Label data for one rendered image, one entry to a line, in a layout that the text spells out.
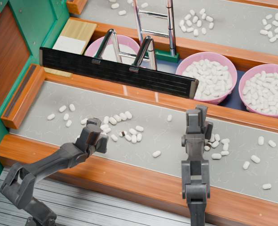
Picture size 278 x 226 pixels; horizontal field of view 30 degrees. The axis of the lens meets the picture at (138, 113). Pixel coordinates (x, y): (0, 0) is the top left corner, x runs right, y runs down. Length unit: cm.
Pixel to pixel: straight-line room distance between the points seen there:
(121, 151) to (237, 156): 46
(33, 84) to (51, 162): 57
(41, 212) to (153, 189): 43
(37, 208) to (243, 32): 124
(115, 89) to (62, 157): 56
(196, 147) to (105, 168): 44
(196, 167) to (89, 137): 41
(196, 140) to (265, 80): 58
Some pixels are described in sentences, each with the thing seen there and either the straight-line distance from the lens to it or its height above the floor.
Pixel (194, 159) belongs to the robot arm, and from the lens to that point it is 171.
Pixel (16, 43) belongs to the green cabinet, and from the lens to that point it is 223.
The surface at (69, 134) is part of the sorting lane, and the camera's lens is 221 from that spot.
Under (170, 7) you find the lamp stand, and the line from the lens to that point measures 218.
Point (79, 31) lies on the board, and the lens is 251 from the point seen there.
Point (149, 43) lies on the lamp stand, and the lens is 195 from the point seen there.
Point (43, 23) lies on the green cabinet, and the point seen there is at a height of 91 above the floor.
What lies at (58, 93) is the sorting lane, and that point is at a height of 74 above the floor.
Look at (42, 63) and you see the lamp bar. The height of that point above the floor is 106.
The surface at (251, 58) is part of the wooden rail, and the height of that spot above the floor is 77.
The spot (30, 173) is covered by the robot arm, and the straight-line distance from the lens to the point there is 172.
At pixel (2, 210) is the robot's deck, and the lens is 221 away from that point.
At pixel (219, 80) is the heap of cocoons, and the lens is 231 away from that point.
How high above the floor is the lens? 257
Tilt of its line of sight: 56 degrees down
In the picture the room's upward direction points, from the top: 11 degrees counter-clockwise
